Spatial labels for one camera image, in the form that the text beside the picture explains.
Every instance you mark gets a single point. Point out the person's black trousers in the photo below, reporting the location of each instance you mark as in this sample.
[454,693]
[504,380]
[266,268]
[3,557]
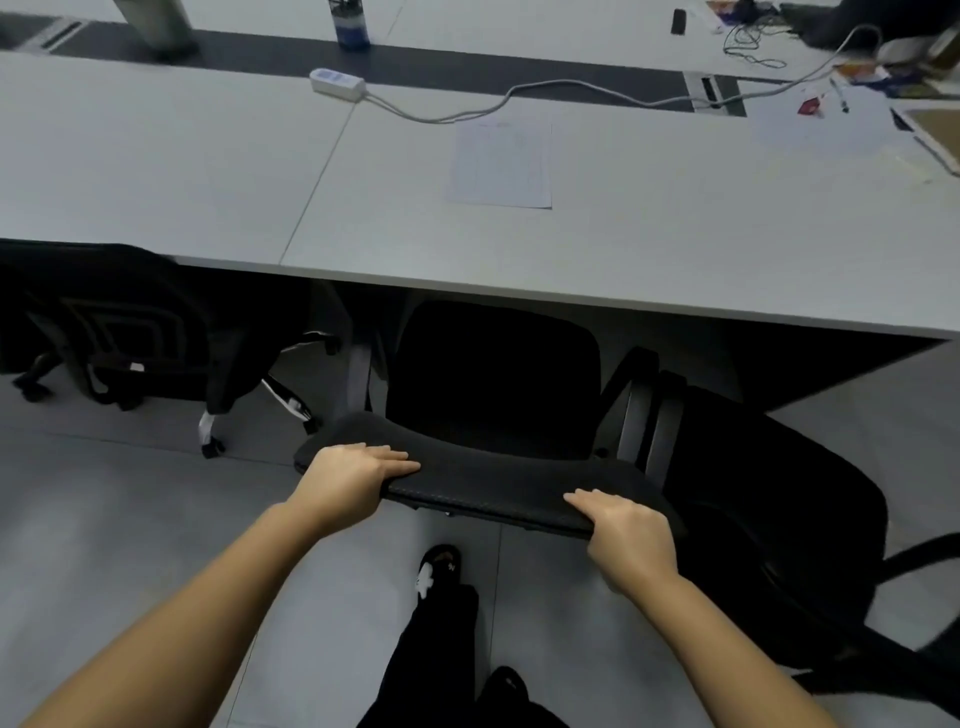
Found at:
[442,667]

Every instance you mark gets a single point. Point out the grey pot with small sprout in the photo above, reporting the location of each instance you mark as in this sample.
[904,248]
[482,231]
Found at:
[154,22]

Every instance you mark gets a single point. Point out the black sandal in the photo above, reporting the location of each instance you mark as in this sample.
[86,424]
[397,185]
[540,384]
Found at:
[504,681]
[439,566]

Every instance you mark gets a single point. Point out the colourful printed leaflets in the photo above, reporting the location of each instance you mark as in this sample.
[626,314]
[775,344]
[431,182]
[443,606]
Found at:
[862,73]

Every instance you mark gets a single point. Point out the white paper sheet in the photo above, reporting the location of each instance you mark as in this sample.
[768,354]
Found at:
[825,127]
[501,161]

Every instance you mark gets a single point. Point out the person's right forearm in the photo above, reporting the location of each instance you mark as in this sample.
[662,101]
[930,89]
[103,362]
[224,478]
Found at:
[727,660]

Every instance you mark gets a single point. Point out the white power strip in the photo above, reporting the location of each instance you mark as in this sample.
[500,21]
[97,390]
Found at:
[337,82]

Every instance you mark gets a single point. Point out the black stick device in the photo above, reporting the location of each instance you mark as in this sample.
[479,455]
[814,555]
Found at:
[678,21]

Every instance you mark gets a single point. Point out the black laptop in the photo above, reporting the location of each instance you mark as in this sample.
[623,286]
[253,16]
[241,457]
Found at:
[862,19]

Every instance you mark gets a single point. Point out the blue mesh pen holder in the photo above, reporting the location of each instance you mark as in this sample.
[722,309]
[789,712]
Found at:
[349,26]

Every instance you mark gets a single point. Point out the small red item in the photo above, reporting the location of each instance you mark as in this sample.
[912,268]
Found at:
[810,105]

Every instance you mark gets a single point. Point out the black mesh office chair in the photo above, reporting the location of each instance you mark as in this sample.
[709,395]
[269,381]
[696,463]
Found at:
[787,510]
[495,390]
[135,330]

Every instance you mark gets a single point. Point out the person's left forearm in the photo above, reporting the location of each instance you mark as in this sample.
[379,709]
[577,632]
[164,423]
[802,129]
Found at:
[172,630]

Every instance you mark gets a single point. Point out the black white marker pen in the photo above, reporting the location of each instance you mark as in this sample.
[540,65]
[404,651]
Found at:
[838,94]

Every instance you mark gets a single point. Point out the person's left hand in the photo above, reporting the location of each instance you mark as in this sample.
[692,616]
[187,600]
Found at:
[341,484]

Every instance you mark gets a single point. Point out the person's right hand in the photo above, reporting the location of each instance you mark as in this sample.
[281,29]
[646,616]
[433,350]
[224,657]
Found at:
[630,544]

